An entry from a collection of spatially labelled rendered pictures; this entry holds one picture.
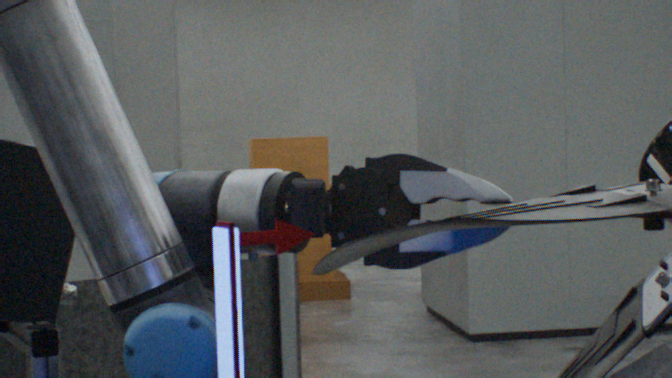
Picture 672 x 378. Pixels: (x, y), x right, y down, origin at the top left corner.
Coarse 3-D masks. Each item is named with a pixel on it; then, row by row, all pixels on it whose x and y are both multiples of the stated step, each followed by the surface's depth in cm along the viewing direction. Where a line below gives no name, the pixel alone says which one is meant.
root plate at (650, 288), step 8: (656, 272) 104; (648, 280) 105; (648, 288) 103; (656, 288) 102; (664, 288) 100; (648, 296) 102; (656, 296) 100; (648, 304) 101; (656, 304) 99; (664, 304) 97; (648, 312) 100; (656, 312) 98; (664, 312) 96; (648, 320) 98; (656, 320) 97; (648, 328) 97
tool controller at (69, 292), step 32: (0, 160) 126; (32, 160) 128; (0, 192) 126; (32, 192) 128; (0, 224) 126; (32, 224) 128; (64, 224) 129; (0, 256) 126; (32, 256) 128; (64, 256) 129; (0, 288) 127; (32, 288) 128; (64, 288) 133; (0, 320) 133; (32, 320) 128
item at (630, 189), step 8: (632, 184) 96; (640, 184) 96; (664, 184) 95; (624, 192) 93; (632, 192) 93; (640, 192) 93; (648, 192) 93; (664, 192) 92; (656, 200) 90; (664, 200) 89
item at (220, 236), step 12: (216, 228) 77; (216, 240) 77; (216, 252) 77; (228, 252) 76; (216, 264) 77; (228, 264) 76; (216, 276) 77; (228, 276) 76; (216, 288) 77; (228, 288) 76; (216, 300) 77; (228, 300) 76; (216, 312) 77; (228, 312) 76; (216, 324) 78; (228, 324) 76; (228, 336) 76; (228, 348) 76; (228, 360) 76; (228, 372) 76
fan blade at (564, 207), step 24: (576, 192) 92; (600, 192) 91; (456, 216) 86; (480, 216) 84; (504, 216) 82; (528, 216) 80; (552, 216) 80; (576, 216) 80; (600, 216) 81; (624, 216) 83; (360, 240) 79; (384, 240) 81; (336, 264) 91
